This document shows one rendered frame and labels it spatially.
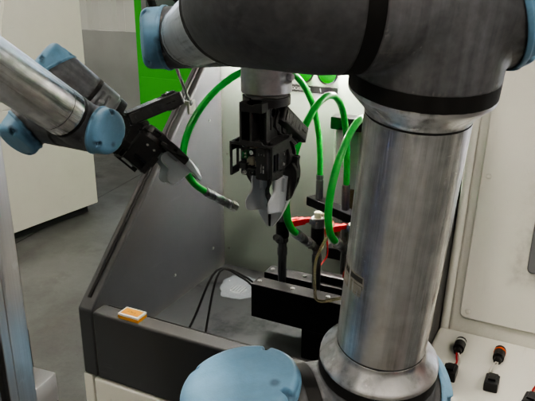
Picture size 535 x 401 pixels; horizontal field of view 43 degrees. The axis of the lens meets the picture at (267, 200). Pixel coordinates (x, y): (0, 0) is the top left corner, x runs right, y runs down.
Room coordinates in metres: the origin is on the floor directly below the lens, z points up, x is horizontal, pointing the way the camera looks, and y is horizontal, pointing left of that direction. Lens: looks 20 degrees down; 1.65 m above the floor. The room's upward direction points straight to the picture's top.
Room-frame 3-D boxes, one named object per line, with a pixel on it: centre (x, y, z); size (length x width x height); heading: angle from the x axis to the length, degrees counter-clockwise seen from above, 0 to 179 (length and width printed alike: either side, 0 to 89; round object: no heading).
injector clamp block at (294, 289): (1.26, -0.14, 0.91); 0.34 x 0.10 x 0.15; 63
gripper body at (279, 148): (0.97, 0.00, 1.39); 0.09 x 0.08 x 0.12; 153
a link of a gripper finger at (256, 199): (0.98, 0.02, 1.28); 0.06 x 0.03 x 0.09; 153
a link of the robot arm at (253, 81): (0.98, 0.00, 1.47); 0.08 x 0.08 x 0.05
